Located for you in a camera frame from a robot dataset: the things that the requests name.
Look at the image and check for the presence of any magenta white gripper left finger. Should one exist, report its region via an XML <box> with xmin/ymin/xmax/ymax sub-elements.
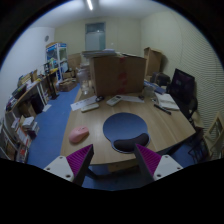
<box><xmin>44</xmin><ymin>144</ymin><xmax>94</xmax><ymax>186</ymax></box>

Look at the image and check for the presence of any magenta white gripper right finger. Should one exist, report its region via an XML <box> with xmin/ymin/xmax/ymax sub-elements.
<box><xmin>134</xmin><ymin>144</ymin><xmax>182</xmax><ymax>184</ymax></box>

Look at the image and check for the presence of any pink computer mouse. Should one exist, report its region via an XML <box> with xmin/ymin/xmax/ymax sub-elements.
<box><xmin>69</xmin><ymin>126</ymin><xmax>89</xmax><ymax>143</ymax></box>

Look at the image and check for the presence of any blue mouse pad wrist rest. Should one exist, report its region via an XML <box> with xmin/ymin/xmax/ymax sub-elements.
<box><xmin>103</xmin><ymin>112</ymin><xmax>150</xmax><ymax>153</ymax></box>

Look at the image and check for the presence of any black pen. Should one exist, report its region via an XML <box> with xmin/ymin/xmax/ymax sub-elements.
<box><xmin>154</xmin><ymin>104</ymin><xmax>172</xmax><ymax>115</ymax></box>

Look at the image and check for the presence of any white paper sheet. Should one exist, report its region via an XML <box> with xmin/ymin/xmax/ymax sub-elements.
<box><xmin>71</xmin><ymin>96</ymin><xmax>96</xmax><ymax>111</ymax></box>

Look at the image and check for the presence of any white flat remote control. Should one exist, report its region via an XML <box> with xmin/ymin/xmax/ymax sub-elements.
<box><xmin>81</xmin><ymin>103</ymin><xmax>99</xmax><ymax>113</ymax></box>

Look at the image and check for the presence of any open white notebook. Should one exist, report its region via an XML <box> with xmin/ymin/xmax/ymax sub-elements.
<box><xmin>156</xmin><ymin>93</ymin><xmax>179</xmax><ymax>110</ymax></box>

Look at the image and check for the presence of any wooden chair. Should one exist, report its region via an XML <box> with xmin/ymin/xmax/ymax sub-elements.
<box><xmin>188</xmin><ymin>112</ymin><xmax>224</xmax><ymax>161</ymax></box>

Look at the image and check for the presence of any long white ruler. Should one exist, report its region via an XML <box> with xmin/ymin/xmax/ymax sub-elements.
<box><xmin>120</xmin><ymin>95</ymin><xmax>144</xmax><ymax>103</ymax></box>

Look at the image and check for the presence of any brown cardboard box on floor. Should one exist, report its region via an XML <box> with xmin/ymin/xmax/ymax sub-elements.
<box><xmin>59</xmin><ymin>79</ymin><xmax>77</xmax><ymax>92</ymax></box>

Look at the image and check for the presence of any black office chair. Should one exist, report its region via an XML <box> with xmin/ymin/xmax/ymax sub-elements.
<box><xmin>167</xmin><ymin>69</ymin><xmax>198</xmax><ymax>123</ymax></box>

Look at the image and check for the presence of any clear plastic container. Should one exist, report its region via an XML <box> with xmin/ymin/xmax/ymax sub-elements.
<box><xmin>77</xmin><ymin>68</ymin><xmax>90</xmax><ymax>95</ymax></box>

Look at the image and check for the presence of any large brown cardboard box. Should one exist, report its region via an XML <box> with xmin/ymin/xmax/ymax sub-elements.
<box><xmin>90</xmin><ymin>56</ymin><xmax>146</xmax><ymax>96</ymax></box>

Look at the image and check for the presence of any tall cardboard box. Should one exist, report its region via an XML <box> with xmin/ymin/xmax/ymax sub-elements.
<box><xmin>144</xmin><ymin>47</ymin><xmax>163</xmax><ymax>76</ymax></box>

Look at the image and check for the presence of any blue white display cabinet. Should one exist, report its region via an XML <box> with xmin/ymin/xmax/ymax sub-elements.
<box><xmin>46</xmin><ymin>42</ymin><xmax>68</xmax><ymax>81</ymax></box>

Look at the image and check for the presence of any door with window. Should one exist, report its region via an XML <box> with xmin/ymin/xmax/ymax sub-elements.
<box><xmin>85</xmin><ymin>22</ymin><xmax>106</xmax><ymax>51</ymax></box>

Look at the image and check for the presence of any ceiling light tube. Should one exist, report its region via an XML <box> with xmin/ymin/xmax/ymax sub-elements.
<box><xmin>86</xmin><ymin>0</ymin><xmax>93</xmax><ymax>11</ymax></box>

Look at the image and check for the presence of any wooden wall shelf desk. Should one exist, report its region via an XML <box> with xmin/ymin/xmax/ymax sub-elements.
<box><xmin>0</xmin><ymin>69</ymin><xmax>58</xmax><ymax>163</ymax></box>

